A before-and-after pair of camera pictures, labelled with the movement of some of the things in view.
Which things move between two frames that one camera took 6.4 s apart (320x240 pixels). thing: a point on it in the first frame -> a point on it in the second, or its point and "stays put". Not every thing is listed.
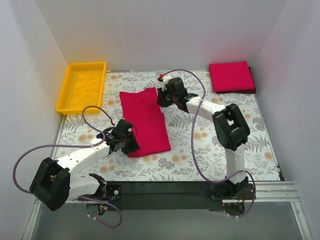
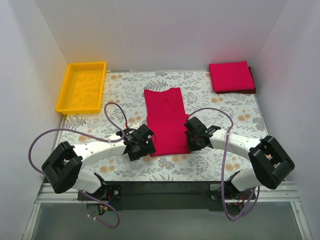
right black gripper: x=162 y=97 -> x=189 y=136
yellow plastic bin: x=83 y=87 stays put
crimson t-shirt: x=142 y=109 -> x=166 y=116
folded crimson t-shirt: x=231 y=76 stays put
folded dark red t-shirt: x=243 y=91 stays put
